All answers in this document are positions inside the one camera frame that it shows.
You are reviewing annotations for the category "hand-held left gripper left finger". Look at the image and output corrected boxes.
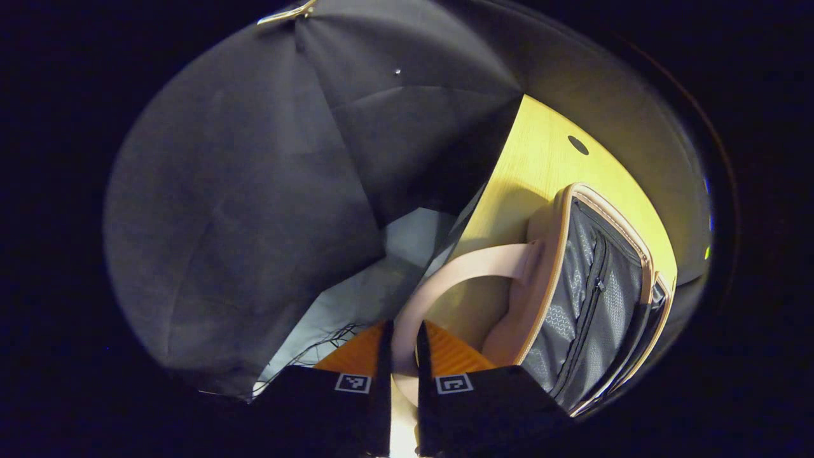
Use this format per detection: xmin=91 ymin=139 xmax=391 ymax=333
xmin=253 ymin=320 xmax=395 ymax=458

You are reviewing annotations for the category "black backdrop cloth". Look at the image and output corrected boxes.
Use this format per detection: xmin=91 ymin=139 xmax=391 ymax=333
xmin=104 ymin=0 xmax=713 ymax=401

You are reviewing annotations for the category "metal cloth clip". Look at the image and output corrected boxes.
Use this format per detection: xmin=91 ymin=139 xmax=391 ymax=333
xmin=257 ymin=0 xmax=317 ymax=27

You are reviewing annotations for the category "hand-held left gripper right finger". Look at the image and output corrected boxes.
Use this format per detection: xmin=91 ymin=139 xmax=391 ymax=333
xmin=415 ymin=320 xmax=576 ymax=458

